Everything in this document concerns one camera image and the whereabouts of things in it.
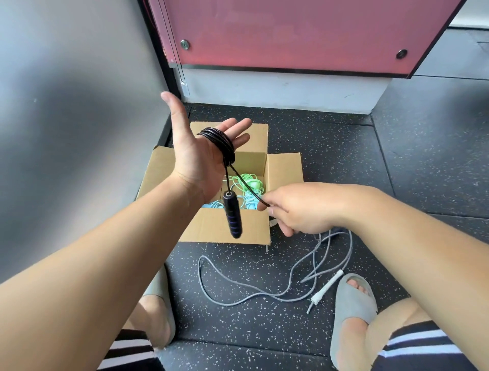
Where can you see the person's right forearm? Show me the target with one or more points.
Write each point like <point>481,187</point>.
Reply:
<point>420,260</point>

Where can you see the person's leg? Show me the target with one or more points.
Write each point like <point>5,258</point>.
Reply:
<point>151,313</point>
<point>393,317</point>

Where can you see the person's right hand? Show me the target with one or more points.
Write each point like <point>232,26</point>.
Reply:
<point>313,206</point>

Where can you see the person's right fingers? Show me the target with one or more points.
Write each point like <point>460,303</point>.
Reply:
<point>279,198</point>

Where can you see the person's left leg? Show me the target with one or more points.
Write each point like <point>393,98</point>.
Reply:
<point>151,313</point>

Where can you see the grey slipper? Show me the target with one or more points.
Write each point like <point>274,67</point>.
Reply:
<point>160,286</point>
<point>351,302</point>

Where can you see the person's left forearm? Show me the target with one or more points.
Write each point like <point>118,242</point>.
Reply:
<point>95,267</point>

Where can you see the brown cardboard box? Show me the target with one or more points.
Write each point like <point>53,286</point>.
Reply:
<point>214,227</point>

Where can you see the black white-striped shorts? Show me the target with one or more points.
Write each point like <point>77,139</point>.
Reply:
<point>416,346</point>

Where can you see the round metal screw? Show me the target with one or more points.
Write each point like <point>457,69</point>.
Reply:
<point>184,44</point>
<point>401,54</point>

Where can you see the person's right leg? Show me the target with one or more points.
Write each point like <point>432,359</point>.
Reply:
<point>393,317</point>

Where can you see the white cabinet base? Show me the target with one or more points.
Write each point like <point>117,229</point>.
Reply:
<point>282,90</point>

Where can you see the person's left thumb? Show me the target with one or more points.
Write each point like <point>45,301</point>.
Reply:
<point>174,111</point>

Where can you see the person's left hand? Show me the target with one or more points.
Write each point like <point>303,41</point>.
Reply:
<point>195,160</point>

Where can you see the pink cabinet panel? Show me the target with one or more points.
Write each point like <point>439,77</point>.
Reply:
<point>298,30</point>

